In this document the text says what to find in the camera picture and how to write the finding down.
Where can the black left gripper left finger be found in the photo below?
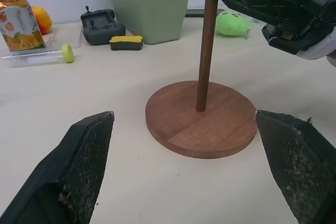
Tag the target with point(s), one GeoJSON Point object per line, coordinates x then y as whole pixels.
{"type": "Point", "coordinates": [65, 166]}

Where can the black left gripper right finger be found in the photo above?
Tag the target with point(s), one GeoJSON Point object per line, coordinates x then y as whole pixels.
{"type": "Point", "coordinates": [299, 161]}

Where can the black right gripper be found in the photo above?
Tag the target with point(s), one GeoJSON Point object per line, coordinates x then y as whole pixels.
{"type": "Point", "coordinates": [294, 37]}

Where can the dark wooden pole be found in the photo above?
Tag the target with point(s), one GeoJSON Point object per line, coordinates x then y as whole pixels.
{"type": "Point", "coordinates": [206, 51]}

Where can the round wooden base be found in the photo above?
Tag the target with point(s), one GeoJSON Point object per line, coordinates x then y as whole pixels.
{"type": "Point", "coordinates": [202, 127]}

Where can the green plush ball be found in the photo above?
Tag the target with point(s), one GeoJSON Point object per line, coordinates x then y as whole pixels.
{"type": "Point", "coordinates": [232, 23]}

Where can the clear tube with green cap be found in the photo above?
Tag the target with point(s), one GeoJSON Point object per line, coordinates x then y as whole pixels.
{"type": "Point", "coordinates": [39, 57]}

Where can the pale green plastic bin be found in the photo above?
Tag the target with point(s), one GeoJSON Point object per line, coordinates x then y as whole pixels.
{"type": "Point", "coordinates": [149, 3]}

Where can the clear plastic tray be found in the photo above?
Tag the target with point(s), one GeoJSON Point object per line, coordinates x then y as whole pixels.
{"type": "Point", "coordinates": [63, 36]}

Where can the yellow and black eraser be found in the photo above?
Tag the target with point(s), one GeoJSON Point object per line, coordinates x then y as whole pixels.
{"type": "Point", "coordinates": [126, 42]}

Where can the black remote controller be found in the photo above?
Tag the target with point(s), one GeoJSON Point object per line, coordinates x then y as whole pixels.
{"type": "Point", "coordinates": [101, 26]}

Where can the orange mango fruit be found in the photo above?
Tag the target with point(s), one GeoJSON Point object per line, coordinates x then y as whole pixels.
{"type": "Point", "coordinates": [42, 19]}

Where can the orange juice drink can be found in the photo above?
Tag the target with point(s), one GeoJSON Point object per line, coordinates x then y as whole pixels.
{"type": "Point", "coordinates": [19, 23]}

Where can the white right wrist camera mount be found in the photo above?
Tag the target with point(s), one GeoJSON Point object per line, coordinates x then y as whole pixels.
{"type": "Point", "coordinates": [319, 48]}

